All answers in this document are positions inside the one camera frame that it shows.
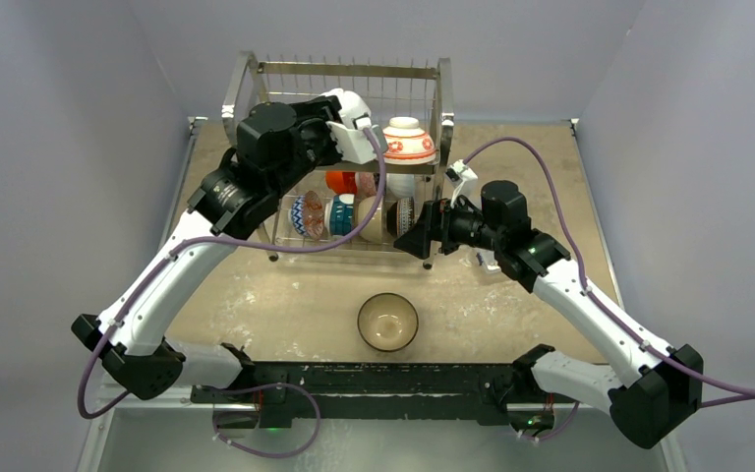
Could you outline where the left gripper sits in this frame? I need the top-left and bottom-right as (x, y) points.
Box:
(269, 97), (352, 200)

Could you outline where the beige speckled bowl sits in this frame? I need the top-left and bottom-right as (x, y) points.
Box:
(355, 196), (384, 244)

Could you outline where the steel two-tier dish rack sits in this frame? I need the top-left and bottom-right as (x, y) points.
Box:
(221, 50), (455, 269)

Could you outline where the red geometric pattern bowl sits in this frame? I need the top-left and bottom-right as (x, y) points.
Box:
(289, 191), (326, 241)

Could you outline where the red floral pattern bowl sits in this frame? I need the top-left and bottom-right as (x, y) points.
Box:
(382, 116), (436, 165)

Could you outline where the brown-rimmed white bowl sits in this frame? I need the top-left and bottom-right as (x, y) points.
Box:
(357, 292), (420, 353)

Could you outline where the plain white bowl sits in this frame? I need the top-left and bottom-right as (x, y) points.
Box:
(322, 88), (373, 130)

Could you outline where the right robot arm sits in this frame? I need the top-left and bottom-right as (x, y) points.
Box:
(393, 180), (704, 448)

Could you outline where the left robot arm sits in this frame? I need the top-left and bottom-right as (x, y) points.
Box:
(72, 88), (377, 402)

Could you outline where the clear plastic screw box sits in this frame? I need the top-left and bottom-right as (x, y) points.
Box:
(476, 250), (500, 274)

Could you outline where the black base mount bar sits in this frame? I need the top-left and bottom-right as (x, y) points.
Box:
(191, 361), (571, 433)

